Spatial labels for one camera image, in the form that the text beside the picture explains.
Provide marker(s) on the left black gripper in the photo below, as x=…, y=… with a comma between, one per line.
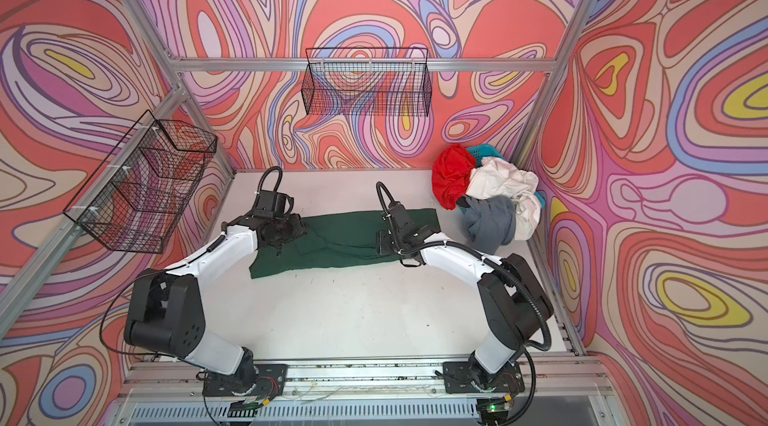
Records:
x=299, y=229

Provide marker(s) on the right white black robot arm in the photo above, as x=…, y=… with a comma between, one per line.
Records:
x=515, y=306

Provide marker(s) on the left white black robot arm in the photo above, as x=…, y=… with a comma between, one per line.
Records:
x=166, y=313

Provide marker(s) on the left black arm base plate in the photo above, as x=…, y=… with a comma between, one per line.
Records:
x=266, y=382

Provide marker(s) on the grey t shirt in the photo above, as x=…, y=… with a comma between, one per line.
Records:
x=488, y=223

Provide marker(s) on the green t shirt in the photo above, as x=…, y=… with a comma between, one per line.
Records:
x=339, y=240

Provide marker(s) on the black wire basket left wall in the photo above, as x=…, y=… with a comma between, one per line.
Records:
x=139, y=203

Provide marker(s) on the aluminium frame back beam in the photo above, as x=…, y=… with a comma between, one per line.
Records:
x=298, y=65

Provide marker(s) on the red t shirt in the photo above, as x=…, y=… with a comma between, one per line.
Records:
x=451, y=174

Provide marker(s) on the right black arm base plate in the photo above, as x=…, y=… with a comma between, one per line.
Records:
x=464, y=377

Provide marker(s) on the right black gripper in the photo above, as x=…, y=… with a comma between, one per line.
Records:
x=384, y=237

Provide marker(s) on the black wire basket back wall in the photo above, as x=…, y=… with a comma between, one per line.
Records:
x=349, y=90

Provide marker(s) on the black wire basket wall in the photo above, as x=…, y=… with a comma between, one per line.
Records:
x=349, y=90
x=139, y=203

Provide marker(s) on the white t shirt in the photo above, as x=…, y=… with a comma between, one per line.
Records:
x=528, y=215

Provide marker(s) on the aluminium front rail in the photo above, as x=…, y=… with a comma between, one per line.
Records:
x=558, y=390

